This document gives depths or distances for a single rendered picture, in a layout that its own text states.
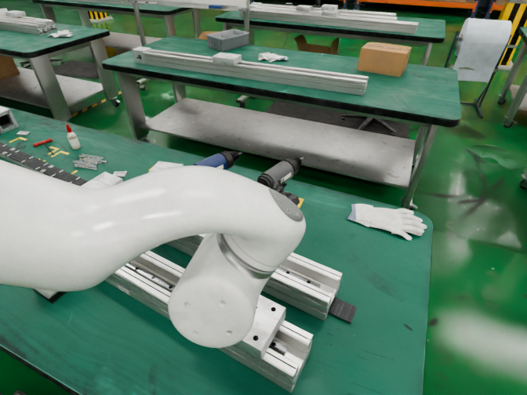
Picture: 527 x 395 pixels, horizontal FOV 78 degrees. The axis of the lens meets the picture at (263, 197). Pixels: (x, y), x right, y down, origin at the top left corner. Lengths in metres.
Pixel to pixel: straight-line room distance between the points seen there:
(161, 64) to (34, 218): 2.44
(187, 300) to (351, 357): 0.59
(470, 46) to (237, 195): 3.85
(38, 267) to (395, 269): 0.91
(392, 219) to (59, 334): 1.00
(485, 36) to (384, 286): 3.35
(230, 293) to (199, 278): 0.03
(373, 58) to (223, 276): 2.33
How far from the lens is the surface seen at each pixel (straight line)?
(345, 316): 0.90
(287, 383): 0.78
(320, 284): 0.90
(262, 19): 4.24
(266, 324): 0.73
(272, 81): 2.26
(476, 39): 4.05
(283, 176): 0.97
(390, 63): 2.53
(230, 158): 1.05
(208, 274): 0.31
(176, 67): 2.60
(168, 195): 0.27
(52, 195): 0.29
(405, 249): 1.11
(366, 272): 1.01
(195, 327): 0.34
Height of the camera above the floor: 1.54
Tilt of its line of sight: 39 degrees down
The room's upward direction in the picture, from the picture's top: straight up
